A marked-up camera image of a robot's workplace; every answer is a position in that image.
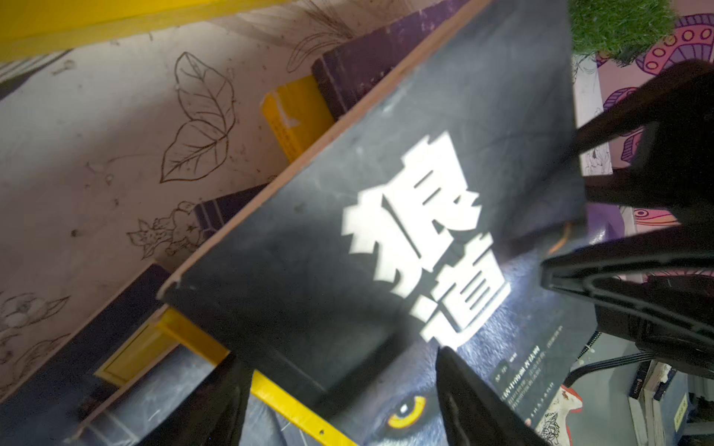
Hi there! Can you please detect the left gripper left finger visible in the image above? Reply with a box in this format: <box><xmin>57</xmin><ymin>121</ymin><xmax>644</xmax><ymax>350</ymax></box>
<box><xmin>139</xmin><ymin>354</ymin><xmax>254</xmax><ymax>445</ymax></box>

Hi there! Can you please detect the yellow cartoon book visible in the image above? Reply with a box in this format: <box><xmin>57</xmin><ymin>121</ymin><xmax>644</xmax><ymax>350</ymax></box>
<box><xmin>81</xmin><ymin>310</ymin><xmax>353</xmax><ymax>445</ymax></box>
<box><xmin>260</xmin><ymin>75</ymin><xmax>335</xmax><ymax>164</ymax></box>

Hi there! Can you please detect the black wolf cover book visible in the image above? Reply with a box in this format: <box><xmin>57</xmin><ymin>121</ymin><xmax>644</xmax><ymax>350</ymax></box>
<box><xmin>159</xmin><ymin>1</ymin><xmax>595</xmax><ymax>445</ymax></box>

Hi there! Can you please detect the patterned red white glove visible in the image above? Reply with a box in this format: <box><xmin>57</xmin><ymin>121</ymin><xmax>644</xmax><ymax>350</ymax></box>
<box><xmin>535</xmin><ymin>386</ymin><xmax>583</xmax><ymax>446</ymax></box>

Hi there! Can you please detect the yellow pink blue bookshelf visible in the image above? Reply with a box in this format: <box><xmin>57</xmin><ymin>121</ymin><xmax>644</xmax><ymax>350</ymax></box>
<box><xmin>1</xmin><ymin>0</ymin><xmax>280</xmax><ymax>62</ymax></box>

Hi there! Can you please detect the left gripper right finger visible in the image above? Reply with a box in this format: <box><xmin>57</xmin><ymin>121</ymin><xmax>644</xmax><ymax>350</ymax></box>
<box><xmin>435</xmin><ymin>348</ymin><xmax>548</xmax><ymax>446</ymax></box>

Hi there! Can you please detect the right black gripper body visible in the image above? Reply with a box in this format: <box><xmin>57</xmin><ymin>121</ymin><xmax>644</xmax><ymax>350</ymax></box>
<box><xmin>541</xmin><ymin>59</ymin><xmax>713</xmax><ymax>378</ymax></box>

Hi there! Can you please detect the green artificial grass mat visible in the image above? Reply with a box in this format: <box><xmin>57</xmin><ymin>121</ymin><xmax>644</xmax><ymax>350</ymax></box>
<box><xmin>568</xmin><ymin>0</ymin><xmax>677</xmax><ymax>66</ymax></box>

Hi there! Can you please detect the purple old man book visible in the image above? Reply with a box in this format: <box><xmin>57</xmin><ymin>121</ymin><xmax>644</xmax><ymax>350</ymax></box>
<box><xmin>193</xmin><ymin>184</ymin><xmax>268</xmax><ymax>242</ymax></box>
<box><xmin>312</xmin><ymin>0</ymin><xmax>467</xmax><ymax>121</ymax></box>

